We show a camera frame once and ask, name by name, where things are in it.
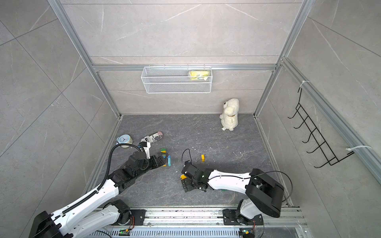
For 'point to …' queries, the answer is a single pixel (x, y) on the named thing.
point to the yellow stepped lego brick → (182, 177)
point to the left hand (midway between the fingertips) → (163, 154)
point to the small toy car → (153, 138)
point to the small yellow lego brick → (203, 157)
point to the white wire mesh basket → (174, 80)
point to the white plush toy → (229, 117)
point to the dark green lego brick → (162, 149)
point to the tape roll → (124, 138)
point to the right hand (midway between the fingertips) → (189, 183)
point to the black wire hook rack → (328, 154)
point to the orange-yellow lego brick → (163, 151)
